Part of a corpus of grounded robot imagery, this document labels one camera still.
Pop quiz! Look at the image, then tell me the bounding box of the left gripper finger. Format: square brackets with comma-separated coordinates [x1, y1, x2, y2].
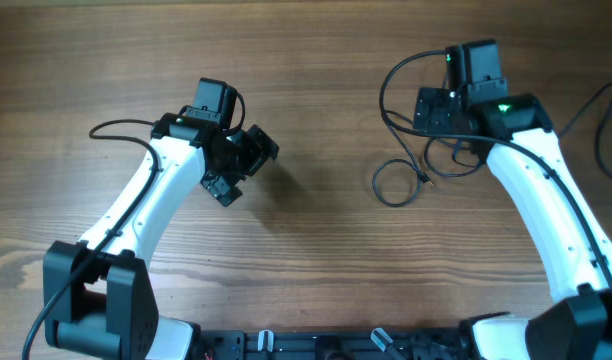
[200, 172, 244, 207]
[247, 125, 280, 175]

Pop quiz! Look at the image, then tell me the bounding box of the black USB cable blue plug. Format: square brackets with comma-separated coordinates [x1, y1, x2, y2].
[371, 109, 487, 208]

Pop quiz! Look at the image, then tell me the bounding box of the black micro USB cable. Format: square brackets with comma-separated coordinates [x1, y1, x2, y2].
[558, 81, 612, 189]

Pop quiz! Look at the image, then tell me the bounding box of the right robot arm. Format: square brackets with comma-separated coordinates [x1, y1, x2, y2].
[413, 40, 612, 359]

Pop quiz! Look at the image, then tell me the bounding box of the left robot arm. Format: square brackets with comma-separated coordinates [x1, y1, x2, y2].
[22, 78, 279, 359]

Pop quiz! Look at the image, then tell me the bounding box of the left camera cable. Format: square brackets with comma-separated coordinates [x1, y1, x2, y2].
[20, 118, 162, 360]

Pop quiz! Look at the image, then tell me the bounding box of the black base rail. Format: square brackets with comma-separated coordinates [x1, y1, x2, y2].
[186, 327, 480, 360]

